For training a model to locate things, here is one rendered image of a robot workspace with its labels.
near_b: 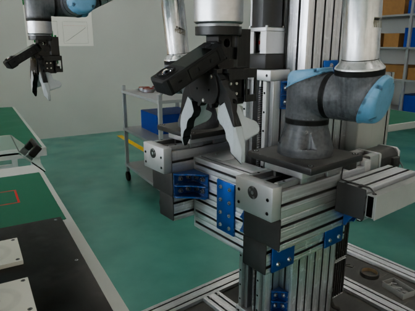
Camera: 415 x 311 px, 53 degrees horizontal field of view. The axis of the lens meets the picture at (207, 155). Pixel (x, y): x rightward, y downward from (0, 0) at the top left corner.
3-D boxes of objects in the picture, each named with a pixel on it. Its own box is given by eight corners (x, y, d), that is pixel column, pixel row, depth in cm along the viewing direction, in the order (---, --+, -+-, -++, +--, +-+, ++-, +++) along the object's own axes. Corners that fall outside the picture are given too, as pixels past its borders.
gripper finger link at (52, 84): (66, 94, 130) (58, 70, 132) (47, 95, 127) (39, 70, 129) (64, 99, 133) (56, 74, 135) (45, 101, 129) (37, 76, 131)
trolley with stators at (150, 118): (178, 170, 446) (176, 76, 420) (228, 200, 362) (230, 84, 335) (125, 179, 418) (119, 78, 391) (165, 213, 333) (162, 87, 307)
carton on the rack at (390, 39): (398, 46, 706) (399, 33, 701) (413, 47, 683) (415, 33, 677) (383, 47, 687) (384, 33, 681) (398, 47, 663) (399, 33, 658)
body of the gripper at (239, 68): (257, 105, 66) (259, 26, 63) (215, 110, 61) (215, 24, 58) (226, 100, 72) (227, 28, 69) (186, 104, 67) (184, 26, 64)
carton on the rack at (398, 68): (396, 76, 716) (398, 63, 710) (419, 78, 681) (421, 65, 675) (381, 77, 695) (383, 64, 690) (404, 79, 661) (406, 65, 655)
